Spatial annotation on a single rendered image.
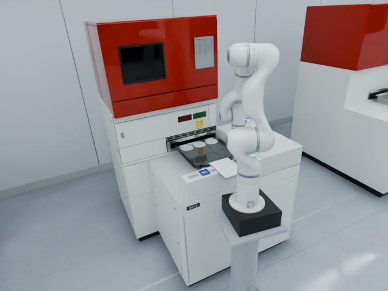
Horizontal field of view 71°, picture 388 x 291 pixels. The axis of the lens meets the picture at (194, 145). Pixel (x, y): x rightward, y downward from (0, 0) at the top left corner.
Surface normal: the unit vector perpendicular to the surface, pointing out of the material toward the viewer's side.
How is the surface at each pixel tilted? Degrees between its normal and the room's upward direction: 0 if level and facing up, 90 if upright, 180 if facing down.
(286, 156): 90
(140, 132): 90
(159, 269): 0
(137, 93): 90
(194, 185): 90
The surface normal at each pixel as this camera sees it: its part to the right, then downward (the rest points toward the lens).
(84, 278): -0.05, -0.89
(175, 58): 0.43, 0.39
